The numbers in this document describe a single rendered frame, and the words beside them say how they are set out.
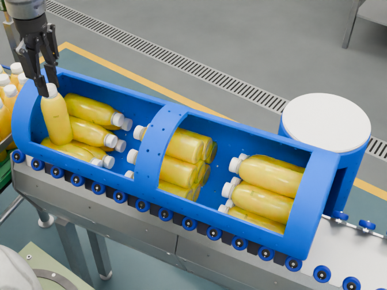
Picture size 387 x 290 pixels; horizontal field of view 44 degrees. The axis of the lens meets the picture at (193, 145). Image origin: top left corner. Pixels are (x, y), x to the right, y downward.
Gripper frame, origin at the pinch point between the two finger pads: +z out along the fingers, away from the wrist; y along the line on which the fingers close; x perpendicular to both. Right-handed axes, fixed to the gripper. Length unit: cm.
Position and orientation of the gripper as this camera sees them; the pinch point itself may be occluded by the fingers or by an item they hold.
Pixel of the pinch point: (46, 80)
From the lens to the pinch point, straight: 133.5
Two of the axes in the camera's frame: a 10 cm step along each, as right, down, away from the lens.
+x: -9.1, -3.0, 3.0
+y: 4.2, -6.4, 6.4
